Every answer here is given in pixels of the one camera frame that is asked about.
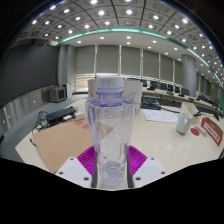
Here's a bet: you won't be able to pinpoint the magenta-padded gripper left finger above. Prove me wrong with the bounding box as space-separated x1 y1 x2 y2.
54 145 100 189

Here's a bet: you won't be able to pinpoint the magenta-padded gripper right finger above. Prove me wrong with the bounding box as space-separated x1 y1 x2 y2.
125 144 167 189

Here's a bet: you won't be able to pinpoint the clear plastic water bottle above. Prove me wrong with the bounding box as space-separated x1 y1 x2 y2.
85 75 136 187

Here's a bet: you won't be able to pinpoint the flat brown cardboard sheet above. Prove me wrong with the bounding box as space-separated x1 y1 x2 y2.
32 118 95 175

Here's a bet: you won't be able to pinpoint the white printed paper sheet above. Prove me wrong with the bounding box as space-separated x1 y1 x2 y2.
143 108 180 124

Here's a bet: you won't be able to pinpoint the black power strip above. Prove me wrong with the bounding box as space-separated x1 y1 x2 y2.
44 106 78 123

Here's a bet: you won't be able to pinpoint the black desk phone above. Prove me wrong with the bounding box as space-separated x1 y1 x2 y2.
140 96 162 111

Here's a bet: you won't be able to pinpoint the white compartment organizer box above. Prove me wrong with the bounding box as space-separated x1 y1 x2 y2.
181 101 203 124

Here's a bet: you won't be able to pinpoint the brown cardboard box red side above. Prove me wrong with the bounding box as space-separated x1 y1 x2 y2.
200 117 224 147

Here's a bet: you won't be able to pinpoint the grey boxy monitor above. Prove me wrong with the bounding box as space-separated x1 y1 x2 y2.
48 85 68 104

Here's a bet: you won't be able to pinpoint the row of black office chairs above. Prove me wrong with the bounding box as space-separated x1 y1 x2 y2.
139 79 205 100

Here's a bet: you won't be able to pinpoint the round ceiling lights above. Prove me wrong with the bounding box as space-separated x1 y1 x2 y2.
19 0 224 81

